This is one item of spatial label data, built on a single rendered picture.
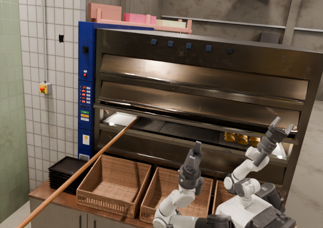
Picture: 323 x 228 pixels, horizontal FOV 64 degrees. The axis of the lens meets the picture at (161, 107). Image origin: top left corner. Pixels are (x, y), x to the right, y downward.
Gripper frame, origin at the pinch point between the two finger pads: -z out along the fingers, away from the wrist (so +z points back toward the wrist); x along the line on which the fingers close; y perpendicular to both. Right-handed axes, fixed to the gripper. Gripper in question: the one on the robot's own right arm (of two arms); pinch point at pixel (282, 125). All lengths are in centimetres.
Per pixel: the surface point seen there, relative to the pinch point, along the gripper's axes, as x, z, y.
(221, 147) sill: -29, 58, 75
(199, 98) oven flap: 9, 30, 92
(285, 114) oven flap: -52, 3, 64
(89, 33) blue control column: 118, 32, 134
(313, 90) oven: -56, -25, 59
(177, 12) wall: -126, -27, 1024
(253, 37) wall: -415, -94, 889
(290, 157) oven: -76, 32, 53
